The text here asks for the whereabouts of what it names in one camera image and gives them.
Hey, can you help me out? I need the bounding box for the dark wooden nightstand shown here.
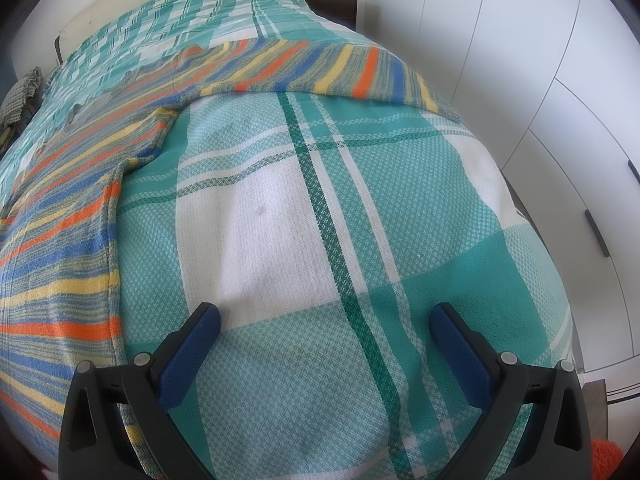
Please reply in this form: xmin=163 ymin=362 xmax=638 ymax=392
xmin=302 ymin=0 xmax=359 ymax=32

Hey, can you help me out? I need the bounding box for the striped knit shirt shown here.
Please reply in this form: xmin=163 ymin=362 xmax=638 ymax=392
xmin=0 ymin=40 xmax=463 ymax=461

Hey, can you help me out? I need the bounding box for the orange rug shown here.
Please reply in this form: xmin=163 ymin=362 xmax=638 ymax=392
xmin=584 ymin=436 xmax=622 ymax=480

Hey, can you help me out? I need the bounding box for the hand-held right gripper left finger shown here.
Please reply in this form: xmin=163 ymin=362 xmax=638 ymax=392
xmin=57 ymin=301 xmax=222 ymax=480

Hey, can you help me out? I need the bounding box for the pile of clothes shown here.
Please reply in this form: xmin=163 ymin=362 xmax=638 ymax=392
xmin=0 ymin=66 xmax=44 ymax=153

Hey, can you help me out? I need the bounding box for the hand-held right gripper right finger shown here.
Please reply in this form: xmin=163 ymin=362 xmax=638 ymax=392
xmin=429 ymin=302 xmax=586 ymax=480

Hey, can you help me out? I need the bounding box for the teal plaid blanket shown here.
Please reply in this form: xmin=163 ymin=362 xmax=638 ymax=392
xmin=0 ymin=0 xmax=576 ymax=480

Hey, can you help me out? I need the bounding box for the white wardrobe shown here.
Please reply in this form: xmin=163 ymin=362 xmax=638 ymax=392
xmin=367 ymin=0 xmax=640 ymax=393

